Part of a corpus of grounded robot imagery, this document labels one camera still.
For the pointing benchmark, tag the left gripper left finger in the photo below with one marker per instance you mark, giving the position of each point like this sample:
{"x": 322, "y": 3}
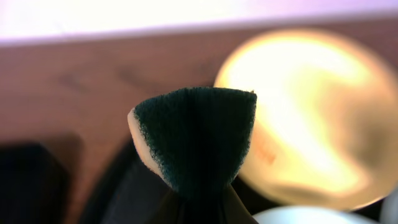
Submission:
{"x": 170, "y": 211}

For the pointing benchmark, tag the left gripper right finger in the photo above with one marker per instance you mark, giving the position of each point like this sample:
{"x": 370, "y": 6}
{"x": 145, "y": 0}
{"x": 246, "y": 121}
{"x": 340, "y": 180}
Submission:
{"x": 232, "y": 210}

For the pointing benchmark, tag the mint plate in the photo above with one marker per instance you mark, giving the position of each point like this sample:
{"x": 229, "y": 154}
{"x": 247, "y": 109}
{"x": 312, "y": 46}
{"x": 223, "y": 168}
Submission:
{"x": 309, "y": 215}
{"x": 389, "y": 211}

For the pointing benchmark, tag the yellow green sponge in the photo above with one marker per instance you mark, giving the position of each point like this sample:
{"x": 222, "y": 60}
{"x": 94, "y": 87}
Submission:
{"x": 195, "y": 139}

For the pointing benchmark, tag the yellow plastic plate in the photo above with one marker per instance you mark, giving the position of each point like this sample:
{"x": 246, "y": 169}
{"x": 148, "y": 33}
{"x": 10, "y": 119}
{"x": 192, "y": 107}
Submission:
{"x": 325, "y": 132}

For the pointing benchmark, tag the round black tray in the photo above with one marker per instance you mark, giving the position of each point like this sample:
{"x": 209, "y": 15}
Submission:
{"x": 129, "y": 193}

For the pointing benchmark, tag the black rectangular tray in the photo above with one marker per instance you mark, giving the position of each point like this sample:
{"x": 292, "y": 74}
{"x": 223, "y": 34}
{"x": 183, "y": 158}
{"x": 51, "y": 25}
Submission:
{"x": 34, "y": 185}

